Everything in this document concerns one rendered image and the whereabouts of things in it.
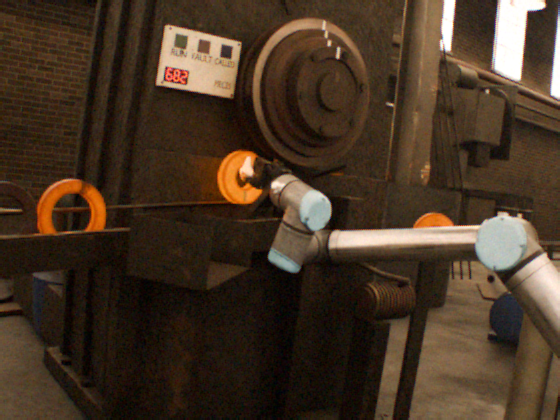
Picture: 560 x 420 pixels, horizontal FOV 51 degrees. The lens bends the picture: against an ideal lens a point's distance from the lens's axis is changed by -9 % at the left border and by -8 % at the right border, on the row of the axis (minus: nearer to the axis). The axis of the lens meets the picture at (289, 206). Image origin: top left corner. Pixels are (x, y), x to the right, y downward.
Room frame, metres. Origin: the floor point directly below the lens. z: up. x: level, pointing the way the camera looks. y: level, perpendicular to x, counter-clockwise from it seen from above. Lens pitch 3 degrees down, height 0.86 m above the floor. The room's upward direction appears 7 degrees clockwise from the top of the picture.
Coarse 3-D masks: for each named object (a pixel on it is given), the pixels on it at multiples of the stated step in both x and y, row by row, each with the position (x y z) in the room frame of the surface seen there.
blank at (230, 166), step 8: (240, 152) 1.83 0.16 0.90; (248, 152) 1.84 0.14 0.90; (224, 160) 1.82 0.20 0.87; (232, 160) 1.81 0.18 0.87; (240, 160) 1.83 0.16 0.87; (224, 168) 1.80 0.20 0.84; (232, 168) 1.81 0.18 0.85; (224, 176) 1.80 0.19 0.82; (232, 176) 1.81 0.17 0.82; (224, 184) 1.80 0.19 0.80; (232, 184) 1.81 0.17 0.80; (248, 184) 1.88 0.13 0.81; (224, 192) 1.81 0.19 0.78; (232, 192) 1.82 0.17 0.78; (240, 192) 1.83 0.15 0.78; (248, 192) 1.85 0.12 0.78; (256, 192) 1.87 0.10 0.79; (232, 200) 1.82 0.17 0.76; (240, 200) 1.83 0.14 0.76; (248, 200) 1.85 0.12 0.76
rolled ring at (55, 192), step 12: (72, 180) 1.51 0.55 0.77; (48, 192) 1.48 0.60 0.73; (60, 192) 1.49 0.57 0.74; (72, 192) 1.51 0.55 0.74; (84, 192) 1.53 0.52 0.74; (96, 192) 1.55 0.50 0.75; (48, 204) 1.47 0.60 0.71; (96, 204) 1.56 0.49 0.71; (48, 216) 1.48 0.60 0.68; (96, 216) 1.56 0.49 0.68; (48, 228) 1.48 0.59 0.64; (96, 228) 1.56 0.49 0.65
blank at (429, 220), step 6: (426, 216) 2.13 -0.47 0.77; (432, 216) 2.13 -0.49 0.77; (438, 216) 2.13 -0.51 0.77; (444, 216) 2.14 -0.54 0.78; (420, 222) 2.13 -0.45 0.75; (426, 222) 2.13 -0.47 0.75; (432, 222) 2.13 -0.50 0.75; (438, 222) 2.13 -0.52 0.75; (444, 222) 2.13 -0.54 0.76; (450, 222) 2.14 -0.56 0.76
